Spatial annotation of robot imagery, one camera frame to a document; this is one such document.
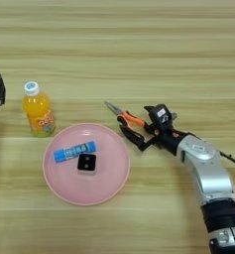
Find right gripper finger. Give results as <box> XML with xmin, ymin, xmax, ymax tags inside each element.
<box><xmin>118</xmin><ymin>124</ymin><xmax>147</xmax><ymax>152</ymax></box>
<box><xmin>143</xmin><ymin>104</ymin><xmax>156</xmax><ymax>115</ymax></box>

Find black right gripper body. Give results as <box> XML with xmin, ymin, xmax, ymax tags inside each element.
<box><xmin>140</xmin><ymin>127</ymin><xmax>195</xmax><ymax>157</ymax></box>

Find orange black pliers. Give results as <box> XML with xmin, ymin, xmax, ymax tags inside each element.
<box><xmin>104</xmin><ymin>100</ymin><xmax>149</xmax><ymax>140</ymax></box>

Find orange juice bottle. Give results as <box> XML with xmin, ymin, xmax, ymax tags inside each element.
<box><xmin>22</xmin><ymin>80</ymin><xmax>57</xmax><ymax>139</ymax></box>

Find blue glue stick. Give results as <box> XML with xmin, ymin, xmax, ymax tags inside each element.
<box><xmin>53</xmin><ymin>140</ymin><xmax>97</xmax><ymax>164</ymax></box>

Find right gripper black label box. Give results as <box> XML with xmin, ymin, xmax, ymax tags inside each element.
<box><xmin>148</xmin><ymin>103</ymin><xmax>174</xmax><ymax>130</ymax></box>

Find small black square cube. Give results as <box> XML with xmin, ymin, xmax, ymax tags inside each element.
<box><xmin>76</xmin><ymin>153</ymin><xmax>97</xmax><ymax>176</ymax></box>

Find pink round plate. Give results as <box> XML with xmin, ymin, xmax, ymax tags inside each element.
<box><xmin>42</xmin><ymin>122</ymin><xmax>132</xmax><ymax>206</ymax></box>

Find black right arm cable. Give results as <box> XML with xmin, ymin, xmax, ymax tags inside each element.
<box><xmin>219</xmin><ymin>150</ymin><xmax>235</xmax><ymax>172</ymax></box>

